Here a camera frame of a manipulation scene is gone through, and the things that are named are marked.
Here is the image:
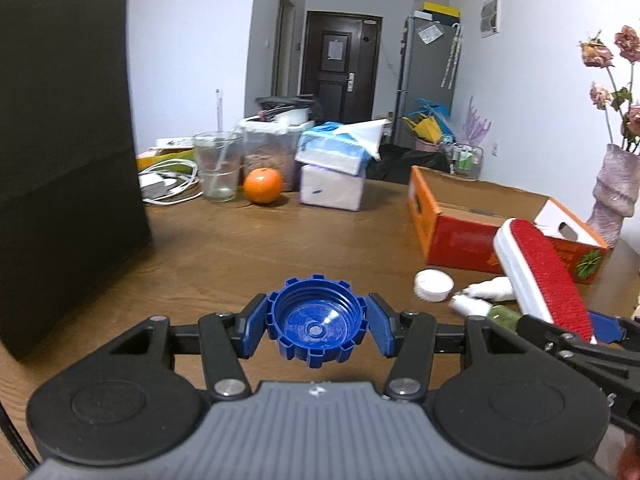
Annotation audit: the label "white round cap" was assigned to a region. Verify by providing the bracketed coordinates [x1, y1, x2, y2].
[413, 269, 454, 302]

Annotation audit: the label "blue bottle cap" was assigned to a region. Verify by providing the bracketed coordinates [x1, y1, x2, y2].
[266, 274, 369, 368]

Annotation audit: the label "red white lint brush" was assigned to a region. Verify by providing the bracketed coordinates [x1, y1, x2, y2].
[494, 218, 596, 344]

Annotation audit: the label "green plastic bottle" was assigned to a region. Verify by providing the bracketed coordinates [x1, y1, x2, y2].
[449, 294, 522, 332]

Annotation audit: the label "white spray bottle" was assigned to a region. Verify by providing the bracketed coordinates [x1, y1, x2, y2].
[462, 276, 515, 302]

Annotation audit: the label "red cardboard box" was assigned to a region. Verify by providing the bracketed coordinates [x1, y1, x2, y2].
[408, 166, 611, 284]

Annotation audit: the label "orange fruit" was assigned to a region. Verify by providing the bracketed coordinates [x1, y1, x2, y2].
[243, 167, 283, 205]

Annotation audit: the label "purple textured vase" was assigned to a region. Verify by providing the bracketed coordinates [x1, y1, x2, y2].
[587, 143, 639, 248]

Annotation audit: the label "white purple tissue pack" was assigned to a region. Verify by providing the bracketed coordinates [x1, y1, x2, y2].
[299, 165, 364, 211]

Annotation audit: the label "black covered chair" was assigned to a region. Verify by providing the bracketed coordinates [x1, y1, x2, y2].
[366, 144, 450, 184]

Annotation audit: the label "clear drinking glass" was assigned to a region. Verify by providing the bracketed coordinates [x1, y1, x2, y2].
[193, 131, 243, 203]

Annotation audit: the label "clear food container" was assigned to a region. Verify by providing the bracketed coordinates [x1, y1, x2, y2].
[238, 116, 314, 192]

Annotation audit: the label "blue tissue pack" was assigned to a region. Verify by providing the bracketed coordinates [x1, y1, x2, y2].
[295, 119, 388, 176]

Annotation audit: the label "metal storage rack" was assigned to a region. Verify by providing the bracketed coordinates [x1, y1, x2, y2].
[450, 143, 484, 180]

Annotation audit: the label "yellow blue bags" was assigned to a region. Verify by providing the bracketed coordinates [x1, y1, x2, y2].
[401, 98, 456, 144]

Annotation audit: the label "black paper bag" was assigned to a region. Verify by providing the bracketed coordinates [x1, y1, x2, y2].
[1, 0, 151, 359]

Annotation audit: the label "dried pink rose bouquet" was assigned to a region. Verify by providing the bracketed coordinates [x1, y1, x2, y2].
[578, 25, 639, 155]

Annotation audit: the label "grey refrigerator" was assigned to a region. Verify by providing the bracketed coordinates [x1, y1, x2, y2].
[392, 11, 459, 148]

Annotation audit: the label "dark brown door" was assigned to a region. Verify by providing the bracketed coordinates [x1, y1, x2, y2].
[300, 11, 382, 124]

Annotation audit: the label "white charger with cable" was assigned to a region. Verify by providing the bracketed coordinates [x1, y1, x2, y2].
[138, 158, 203, 206]

